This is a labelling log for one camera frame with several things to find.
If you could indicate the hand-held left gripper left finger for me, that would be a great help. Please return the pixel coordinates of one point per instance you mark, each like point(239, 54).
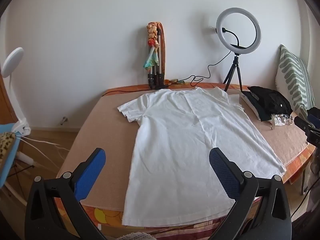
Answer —
point(91, 172)

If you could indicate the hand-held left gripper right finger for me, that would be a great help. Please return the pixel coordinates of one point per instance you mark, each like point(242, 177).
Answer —
point(225, 175)

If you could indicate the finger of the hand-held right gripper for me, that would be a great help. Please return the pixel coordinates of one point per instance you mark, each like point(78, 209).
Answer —
point(302, 123)

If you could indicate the white T-shirt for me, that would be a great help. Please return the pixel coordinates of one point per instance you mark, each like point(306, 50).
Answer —
point(187, 142)

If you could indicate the person's left hand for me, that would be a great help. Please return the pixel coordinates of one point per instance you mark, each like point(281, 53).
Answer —
point(136, 236)

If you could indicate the crumpled plastic packet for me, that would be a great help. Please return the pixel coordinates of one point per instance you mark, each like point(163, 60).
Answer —
point(281, 120)

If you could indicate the bed with orange sheet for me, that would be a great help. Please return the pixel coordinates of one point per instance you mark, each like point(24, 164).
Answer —
point(300, 158)

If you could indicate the black garment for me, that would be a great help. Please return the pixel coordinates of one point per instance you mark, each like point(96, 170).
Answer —
point(272, 102)

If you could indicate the green striped pillow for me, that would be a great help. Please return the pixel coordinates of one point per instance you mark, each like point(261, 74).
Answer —
point(292, 75)

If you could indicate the folded white cloth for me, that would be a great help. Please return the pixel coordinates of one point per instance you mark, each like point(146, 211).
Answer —
point(250, 106)

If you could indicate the folded dark green cloth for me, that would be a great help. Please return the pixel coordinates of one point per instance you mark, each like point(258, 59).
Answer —
point(252, 98)

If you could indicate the metal door stopper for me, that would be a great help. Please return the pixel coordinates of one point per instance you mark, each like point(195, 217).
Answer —
point(64, 120)

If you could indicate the blue chair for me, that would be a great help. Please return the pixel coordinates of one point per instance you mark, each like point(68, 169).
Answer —
point(11, 165)

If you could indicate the leopard print cloth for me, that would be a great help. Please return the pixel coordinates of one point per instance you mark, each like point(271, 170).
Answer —
point(6, 142)

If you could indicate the wooden door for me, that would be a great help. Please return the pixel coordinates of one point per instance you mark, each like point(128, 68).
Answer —
point(5, 100)

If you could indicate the colourful knotted scarf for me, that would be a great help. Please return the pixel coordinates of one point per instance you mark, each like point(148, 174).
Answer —
point(151, 60)

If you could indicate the folded silver tripod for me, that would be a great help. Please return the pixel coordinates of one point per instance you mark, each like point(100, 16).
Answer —
point(158, 55)

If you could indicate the white round clamp lamp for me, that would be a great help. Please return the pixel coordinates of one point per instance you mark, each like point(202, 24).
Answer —
point(12, 58)

